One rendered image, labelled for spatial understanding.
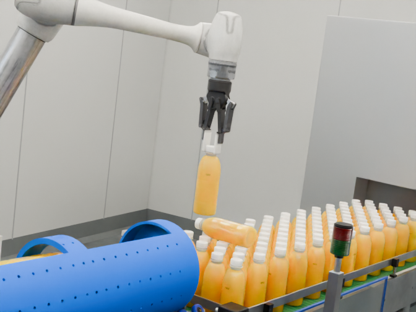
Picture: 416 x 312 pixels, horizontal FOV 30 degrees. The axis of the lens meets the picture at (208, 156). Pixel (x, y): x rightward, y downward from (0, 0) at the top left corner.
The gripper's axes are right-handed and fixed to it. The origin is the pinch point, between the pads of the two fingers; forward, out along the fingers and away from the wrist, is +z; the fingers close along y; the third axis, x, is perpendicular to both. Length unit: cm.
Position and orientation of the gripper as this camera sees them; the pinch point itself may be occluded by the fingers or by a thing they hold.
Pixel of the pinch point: (212, 142)
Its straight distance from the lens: 248.2
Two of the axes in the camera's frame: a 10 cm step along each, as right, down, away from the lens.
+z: -1.3, 9.8, 1.3
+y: 7.8, 1.8, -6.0
